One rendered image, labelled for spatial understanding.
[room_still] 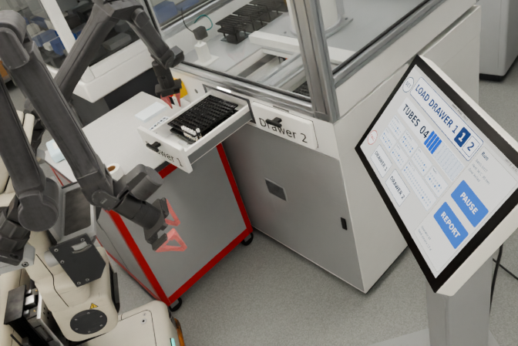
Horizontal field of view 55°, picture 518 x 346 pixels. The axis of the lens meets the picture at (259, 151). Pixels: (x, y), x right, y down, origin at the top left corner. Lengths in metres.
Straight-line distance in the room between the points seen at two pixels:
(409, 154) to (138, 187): 0.64
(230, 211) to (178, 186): 0.36
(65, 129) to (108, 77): 1.54
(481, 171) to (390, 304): 1.27
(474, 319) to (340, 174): 0.59
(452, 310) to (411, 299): 0.76
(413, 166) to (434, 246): 0.21
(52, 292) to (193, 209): 0.86
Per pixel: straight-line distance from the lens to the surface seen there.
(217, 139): 1.81
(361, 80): 1.64
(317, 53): 1.45
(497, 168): 1.03
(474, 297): 1.49
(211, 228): 2.31
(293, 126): 1.69
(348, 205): 1.80
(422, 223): 1.13
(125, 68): 2.62
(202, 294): 2.47
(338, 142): 1.62
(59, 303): 1.55
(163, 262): 2.22
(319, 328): 2.20
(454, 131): 1.14
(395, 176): 1.24
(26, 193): 1.12
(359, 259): 2.02
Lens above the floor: 1.84
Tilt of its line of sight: 36 degrees down
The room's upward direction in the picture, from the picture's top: 17 degrees counter-clockwise
